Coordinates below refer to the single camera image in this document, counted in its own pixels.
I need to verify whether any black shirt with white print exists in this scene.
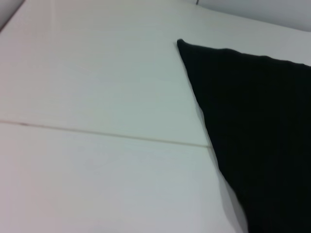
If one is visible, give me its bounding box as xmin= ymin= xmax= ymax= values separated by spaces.
xmin=176 ymin=38 xmax=311 ymax=233

